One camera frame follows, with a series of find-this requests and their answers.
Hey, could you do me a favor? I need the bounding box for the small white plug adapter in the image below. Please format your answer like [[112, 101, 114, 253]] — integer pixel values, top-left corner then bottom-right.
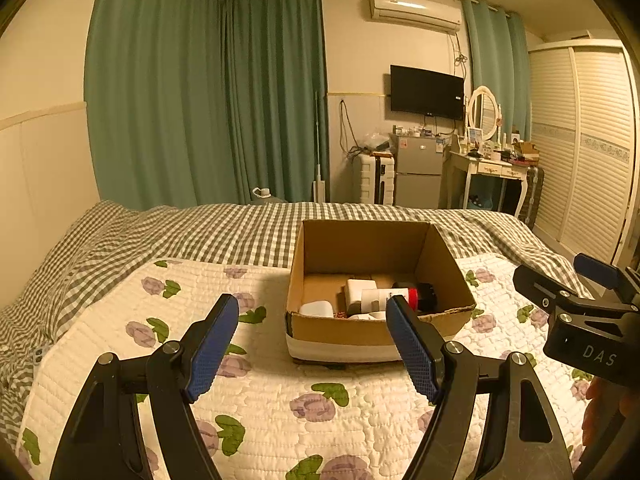
[[344, 279, 378, 307]]

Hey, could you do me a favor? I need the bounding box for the narrow green curtain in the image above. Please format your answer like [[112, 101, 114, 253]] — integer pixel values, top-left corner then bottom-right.
[[460, 0, 532, 136]]

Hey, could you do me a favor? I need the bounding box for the black remote control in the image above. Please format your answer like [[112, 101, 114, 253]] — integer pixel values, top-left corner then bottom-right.
[[392, 281, 439, 312]]

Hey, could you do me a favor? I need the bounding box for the wide green curtain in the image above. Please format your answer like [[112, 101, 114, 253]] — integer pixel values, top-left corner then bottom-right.
[[85, 0, 231, 211], [222, 0, 331, 204]]

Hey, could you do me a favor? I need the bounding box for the large white square charger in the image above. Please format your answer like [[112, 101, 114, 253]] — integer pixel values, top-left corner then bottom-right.
[[299, 300, 335, 318]]

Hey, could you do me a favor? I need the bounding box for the white air conditioner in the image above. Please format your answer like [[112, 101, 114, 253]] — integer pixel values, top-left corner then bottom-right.
[[369, 0, 462, 35]]

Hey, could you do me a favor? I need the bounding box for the white louvred wardrobe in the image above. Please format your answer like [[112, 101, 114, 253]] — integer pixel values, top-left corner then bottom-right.
[[527, 37, 640, 266]]

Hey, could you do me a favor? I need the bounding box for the person's right hand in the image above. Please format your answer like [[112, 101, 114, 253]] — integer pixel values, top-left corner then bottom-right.
[[580, 377, 640, 456]]

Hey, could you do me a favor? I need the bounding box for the black wall television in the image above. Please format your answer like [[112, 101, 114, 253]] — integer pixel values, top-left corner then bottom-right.
[[390, 64, 465, 121]]

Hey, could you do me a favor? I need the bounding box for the white floral quilt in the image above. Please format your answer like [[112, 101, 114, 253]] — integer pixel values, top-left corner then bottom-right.
[[15, 255, 601, 480]]

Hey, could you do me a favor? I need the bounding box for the air conditioner cable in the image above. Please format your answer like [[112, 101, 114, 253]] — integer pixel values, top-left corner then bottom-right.
[[452, 32, 471, 78]]

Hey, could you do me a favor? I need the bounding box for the white dressing table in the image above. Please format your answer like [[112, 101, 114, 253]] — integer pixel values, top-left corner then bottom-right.
[[445, 150, 531, 218]]

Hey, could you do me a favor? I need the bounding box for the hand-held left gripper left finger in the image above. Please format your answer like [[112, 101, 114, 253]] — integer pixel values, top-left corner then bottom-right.
[[49, 293, 240, 480]]

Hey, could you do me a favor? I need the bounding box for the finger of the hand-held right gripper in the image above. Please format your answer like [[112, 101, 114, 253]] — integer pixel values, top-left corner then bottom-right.
[[574, 252, 640, 306], [512, 264, 636, 318]]

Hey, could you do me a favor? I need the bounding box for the dark suitcase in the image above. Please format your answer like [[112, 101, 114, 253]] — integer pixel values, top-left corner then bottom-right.
[[517, 165, 546, 226]]

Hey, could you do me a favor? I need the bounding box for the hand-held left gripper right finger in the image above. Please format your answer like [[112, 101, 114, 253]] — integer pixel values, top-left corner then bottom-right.
[[386, 294, 572, 480]]

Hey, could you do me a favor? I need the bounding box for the black wall cable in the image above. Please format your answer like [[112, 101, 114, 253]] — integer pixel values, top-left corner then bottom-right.
[[340, 100, 363, 153]]

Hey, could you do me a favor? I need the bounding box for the cardboard box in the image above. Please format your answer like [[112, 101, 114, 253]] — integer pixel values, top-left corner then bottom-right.
[[284, 219, 477, 365]]

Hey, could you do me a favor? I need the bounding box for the white handheld device with button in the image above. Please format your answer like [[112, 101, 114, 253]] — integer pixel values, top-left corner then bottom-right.
[[360, 288, 397, 316]]

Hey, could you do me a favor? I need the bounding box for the white ribbed suitcase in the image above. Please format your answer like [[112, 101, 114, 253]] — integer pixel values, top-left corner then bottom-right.
[[356, 152, 397, 206]]

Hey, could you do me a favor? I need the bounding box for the silver two-door fridge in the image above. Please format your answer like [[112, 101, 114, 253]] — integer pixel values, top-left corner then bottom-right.
[[394, 134, 447, 208]]

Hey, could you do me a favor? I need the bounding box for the oval white-framed mirror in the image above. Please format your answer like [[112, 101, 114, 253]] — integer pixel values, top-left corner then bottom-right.
[[467, 86, 501, 142]]

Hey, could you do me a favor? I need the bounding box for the white flat mop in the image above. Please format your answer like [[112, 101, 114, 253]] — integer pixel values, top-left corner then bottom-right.
[[311, 91, 327, 203]]

